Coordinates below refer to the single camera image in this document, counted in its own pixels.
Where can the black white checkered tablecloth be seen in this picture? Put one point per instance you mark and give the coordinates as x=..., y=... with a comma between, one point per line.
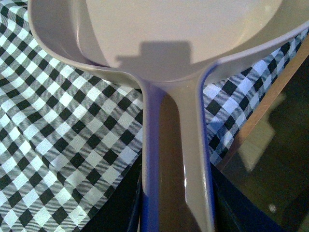
x=66, y=136

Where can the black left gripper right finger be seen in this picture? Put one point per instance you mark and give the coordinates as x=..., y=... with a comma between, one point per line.
x=234, y=211

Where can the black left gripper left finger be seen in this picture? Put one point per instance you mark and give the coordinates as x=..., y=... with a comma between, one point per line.
x=121, y=211

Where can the beige plastic dustpan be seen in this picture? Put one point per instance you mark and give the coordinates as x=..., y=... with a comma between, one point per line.
x=169, y=49

